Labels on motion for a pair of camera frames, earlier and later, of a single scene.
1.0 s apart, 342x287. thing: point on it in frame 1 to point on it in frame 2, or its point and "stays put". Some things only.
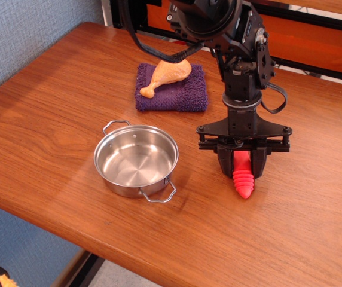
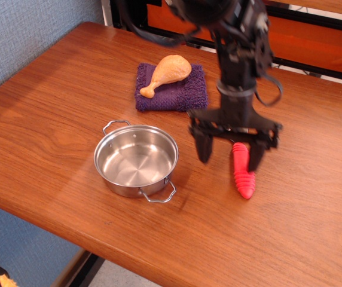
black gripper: x=242 y=131 to x=236 y=116
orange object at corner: x=5 y=281 stays put
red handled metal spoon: x=243 y=173 stays put
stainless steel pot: x=134 y=159 stays put
